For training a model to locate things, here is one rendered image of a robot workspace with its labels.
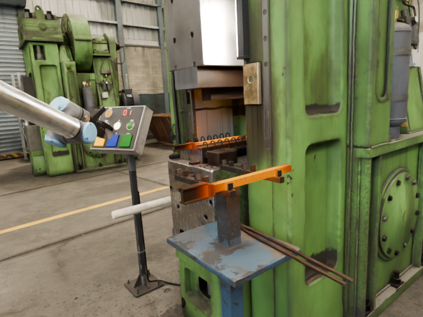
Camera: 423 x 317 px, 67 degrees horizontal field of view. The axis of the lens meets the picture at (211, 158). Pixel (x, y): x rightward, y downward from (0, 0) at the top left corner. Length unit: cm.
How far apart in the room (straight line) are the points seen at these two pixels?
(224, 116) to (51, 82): 473
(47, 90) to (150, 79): 514
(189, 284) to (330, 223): 83
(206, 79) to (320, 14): 57
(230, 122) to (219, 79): 45
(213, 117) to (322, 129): 67
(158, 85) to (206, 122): 922
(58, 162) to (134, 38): 578
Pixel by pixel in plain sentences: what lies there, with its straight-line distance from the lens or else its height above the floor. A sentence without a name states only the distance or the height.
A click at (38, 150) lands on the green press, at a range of 649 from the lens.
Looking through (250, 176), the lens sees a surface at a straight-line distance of 99.
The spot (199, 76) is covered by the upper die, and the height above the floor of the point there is 132.
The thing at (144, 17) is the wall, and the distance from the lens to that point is 1130.
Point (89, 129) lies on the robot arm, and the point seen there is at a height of 112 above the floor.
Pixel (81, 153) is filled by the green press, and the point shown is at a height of 35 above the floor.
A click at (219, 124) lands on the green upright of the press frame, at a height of 107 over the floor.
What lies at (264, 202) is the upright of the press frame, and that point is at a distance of 146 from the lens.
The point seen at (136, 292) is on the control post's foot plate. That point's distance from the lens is 227.
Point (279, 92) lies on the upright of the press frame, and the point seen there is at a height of 123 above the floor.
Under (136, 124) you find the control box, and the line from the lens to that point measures 188.
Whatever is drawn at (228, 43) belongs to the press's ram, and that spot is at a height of 147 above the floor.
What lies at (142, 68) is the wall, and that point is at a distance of 1077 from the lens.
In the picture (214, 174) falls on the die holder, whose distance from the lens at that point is 138.
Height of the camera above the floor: 122
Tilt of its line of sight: 11 degrees down
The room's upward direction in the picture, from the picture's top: 3 degrees counter-clockwise
